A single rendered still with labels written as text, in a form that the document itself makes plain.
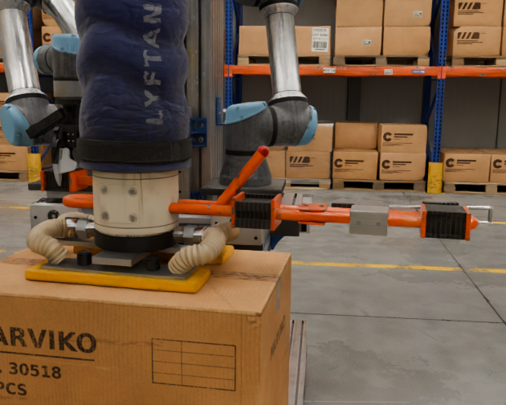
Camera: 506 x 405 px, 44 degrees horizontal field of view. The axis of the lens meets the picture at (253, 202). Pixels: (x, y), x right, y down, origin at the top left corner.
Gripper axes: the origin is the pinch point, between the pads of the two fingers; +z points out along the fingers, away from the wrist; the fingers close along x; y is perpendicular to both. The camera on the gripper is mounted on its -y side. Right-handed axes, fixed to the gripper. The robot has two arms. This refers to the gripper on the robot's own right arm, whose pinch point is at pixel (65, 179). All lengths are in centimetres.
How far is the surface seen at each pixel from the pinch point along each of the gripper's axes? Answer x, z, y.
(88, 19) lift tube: -35, -35, 25
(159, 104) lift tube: -33, -20, 37
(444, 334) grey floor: 196, 108, 115
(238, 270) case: -24, 13, 50
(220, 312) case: -47, 14, 53
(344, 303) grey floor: 235, 108, 59
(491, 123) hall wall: 843, 25, 233
